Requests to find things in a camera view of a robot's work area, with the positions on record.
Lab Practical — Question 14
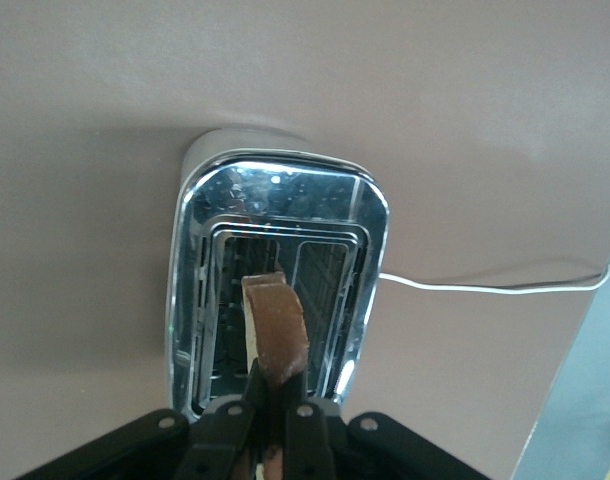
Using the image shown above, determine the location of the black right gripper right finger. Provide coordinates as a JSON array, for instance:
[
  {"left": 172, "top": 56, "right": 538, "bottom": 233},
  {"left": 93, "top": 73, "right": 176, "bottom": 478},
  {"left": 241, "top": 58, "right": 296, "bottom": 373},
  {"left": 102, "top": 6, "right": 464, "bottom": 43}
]
[{"left": 279, "top": 372, "right": 336, "bottom": 480}]

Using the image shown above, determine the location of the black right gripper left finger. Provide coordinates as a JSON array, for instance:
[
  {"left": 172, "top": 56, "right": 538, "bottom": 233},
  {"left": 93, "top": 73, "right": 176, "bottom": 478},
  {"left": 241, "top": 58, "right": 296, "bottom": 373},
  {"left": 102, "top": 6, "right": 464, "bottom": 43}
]
[{"left": 174, "top": 359, "right": 260, "bottom": 480}]

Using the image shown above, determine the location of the brown-crusted bread slice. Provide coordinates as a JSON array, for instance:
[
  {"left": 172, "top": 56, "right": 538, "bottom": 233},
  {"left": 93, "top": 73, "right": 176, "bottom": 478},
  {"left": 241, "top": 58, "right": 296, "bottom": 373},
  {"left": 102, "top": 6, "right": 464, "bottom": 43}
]
[{"left": 234, "top": 271, "right": 311, "bottom": 480}]

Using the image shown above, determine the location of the silver two-slot toaster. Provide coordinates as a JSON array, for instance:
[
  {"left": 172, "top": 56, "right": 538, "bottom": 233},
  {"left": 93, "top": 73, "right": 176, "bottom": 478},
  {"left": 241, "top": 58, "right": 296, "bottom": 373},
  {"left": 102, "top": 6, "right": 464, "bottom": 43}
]
[{"left": 164, "top": 128, "right": 390, "bottom": 419}]

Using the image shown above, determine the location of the white toaster power cable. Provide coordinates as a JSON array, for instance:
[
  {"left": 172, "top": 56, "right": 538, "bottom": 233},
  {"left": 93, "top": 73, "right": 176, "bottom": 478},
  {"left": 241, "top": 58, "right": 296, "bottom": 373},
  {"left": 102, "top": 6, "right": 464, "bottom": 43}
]
[{"left": 378, "top": 264, "right": 610, "bottom": 297}]

